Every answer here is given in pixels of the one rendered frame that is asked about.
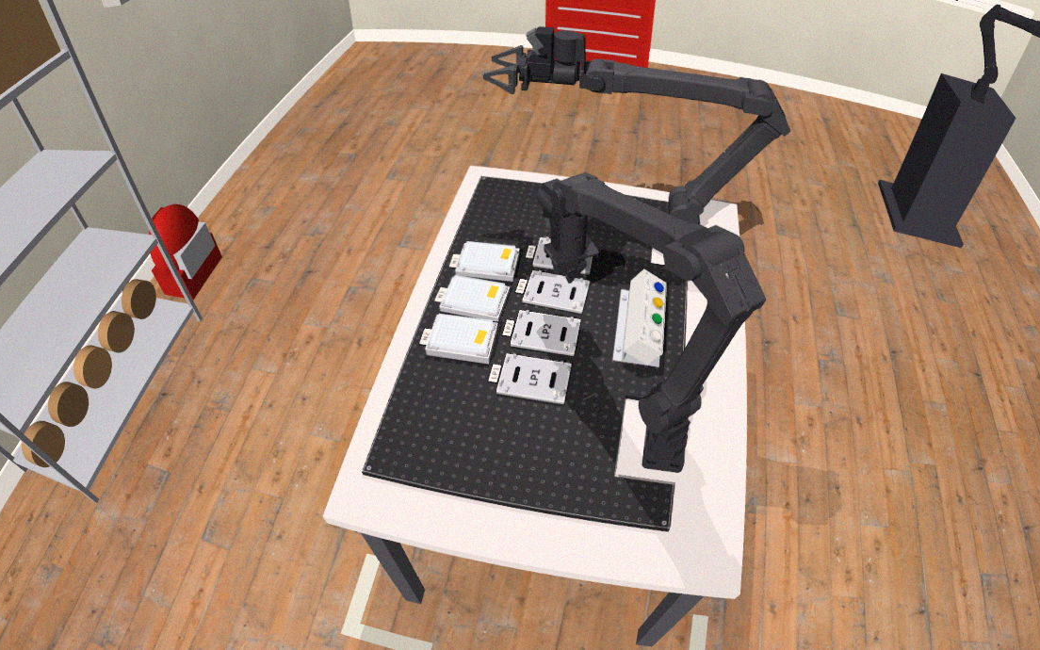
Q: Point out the white operator panel with coloured keys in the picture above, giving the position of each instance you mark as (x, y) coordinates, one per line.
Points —
(644, 323)

